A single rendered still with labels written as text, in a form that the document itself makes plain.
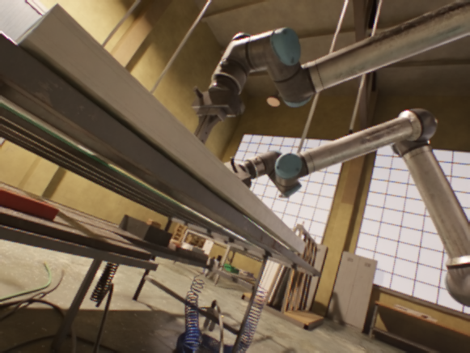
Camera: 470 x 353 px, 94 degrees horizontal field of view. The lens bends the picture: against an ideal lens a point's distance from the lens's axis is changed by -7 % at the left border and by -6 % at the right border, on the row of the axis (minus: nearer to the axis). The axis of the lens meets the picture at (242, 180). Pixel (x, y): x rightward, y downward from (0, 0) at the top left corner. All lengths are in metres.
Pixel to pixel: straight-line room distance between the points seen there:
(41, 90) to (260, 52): 0.48
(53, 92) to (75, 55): 0.07
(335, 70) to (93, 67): 0.57
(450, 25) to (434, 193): 0.59
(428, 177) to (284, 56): 0.75
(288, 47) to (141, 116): 0.39
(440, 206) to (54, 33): 1.17
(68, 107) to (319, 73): 0.60
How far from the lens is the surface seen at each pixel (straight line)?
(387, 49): 0.76
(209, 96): 0.67
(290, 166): 0.83
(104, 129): 0.48
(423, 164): 1.15
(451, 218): 1.12
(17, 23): 7.38
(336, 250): 7.97
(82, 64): 0.46
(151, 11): 8.76
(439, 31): 0.79
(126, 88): 0.49
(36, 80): 0.45
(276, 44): 0.67
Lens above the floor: 0.72
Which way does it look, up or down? 17 degrees up
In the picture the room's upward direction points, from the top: 22 degrees clockwise
